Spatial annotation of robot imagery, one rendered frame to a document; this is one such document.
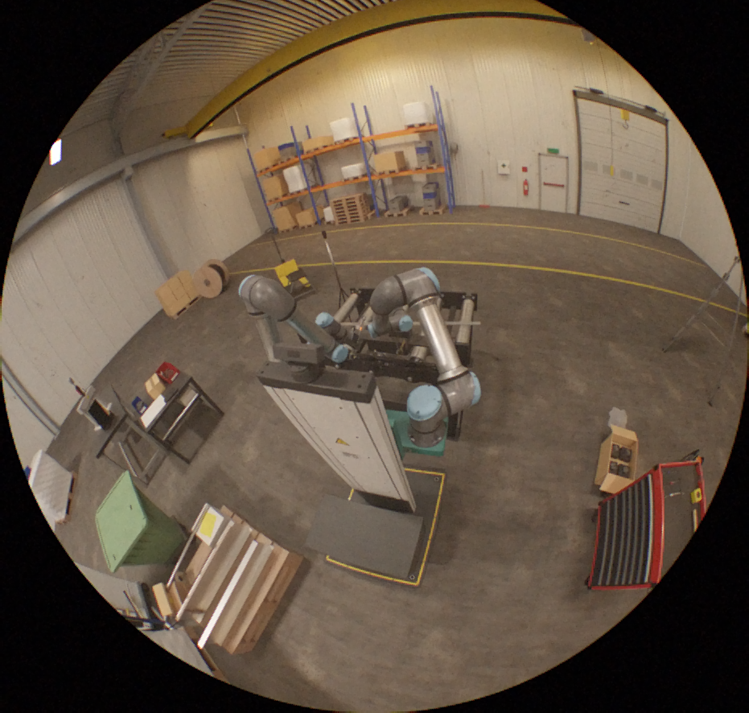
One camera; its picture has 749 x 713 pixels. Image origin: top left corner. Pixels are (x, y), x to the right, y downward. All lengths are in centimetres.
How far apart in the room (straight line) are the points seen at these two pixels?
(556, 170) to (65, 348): 1777
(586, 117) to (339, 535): 1150
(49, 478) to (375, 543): 641
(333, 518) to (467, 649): 156
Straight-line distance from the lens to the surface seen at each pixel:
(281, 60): 888
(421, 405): 83
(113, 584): 359
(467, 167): 1019
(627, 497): 210
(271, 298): 84
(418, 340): 157
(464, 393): 87
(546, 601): 244
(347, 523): 145
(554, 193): 1055
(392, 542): 138
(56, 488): 689
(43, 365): 1107
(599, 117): 1121
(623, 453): 278
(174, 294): 852
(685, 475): 210
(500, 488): 234
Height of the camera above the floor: 221
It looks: 39 degrees down
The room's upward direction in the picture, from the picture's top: 15 degrees counter-clockwise
